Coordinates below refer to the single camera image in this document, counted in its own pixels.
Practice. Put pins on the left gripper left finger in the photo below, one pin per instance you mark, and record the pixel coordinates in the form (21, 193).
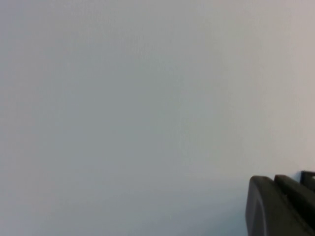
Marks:
(261, 209)

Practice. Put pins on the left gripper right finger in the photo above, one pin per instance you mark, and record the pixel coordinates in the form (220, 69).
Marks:
(300, 196)

